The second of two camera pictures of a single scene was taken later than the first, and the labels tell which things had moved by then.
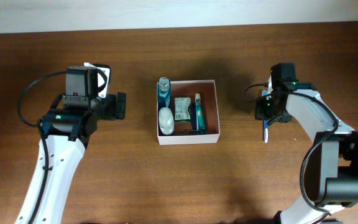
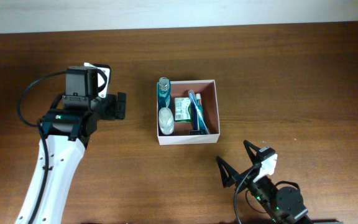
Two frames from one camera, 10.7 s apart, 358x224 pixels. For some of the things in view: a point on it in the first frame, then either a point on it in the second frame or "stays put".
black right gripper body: [268, 110] -> [248, 181]
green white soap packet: [182, 112] stays put
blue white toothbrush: [265, 130] -> [192, 96]
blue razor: [195, 130] stays put
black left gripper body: [111, 107] stays put
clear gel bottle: [166, 121] stays put
